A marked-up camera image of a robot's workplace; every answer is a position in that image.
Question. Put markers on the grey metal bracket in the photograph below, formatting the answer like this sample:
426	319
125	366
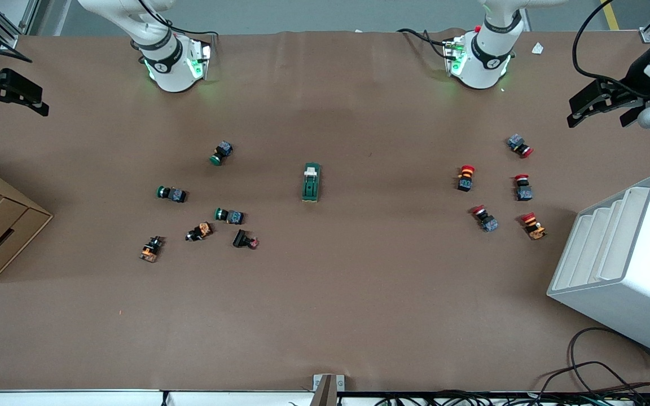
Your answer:
329	384

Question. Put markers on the red push button grey block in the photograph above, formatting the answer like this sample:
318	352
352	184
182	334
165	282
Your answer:
523	187
520	145
484	218

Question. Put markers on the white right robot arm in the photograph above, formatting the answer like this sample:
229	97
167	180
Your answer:
168	67

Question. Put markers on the black button red contact block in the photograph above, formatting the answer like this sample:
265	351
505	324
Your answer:
245	240

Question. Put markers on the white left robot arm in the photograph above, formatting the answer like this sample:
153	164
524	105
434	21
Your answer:
483	59

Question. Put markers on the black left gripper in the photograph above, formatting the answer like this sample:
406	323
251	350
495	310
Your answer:
635	74

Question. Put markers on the green load switch white toggle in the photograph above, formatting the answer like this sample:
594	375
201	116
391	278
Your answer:
311	183

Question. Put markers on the black button orange contact block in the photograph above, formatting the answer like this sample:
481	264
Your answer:
200	232
151	248

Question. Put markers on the red mushroom button orange block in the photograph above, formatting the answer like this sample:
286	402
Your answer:
465	177
534	225

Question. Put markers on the white stepped plastic rack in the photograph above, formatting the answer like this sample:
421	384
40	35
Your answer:
629	282

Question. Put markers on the green push button grey block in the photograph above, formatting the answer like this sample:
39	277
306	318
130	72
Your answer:
222	153
171	194
229	215

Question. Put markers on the small white paper scrap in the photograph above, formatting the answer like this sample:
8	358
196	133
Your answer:
537	48

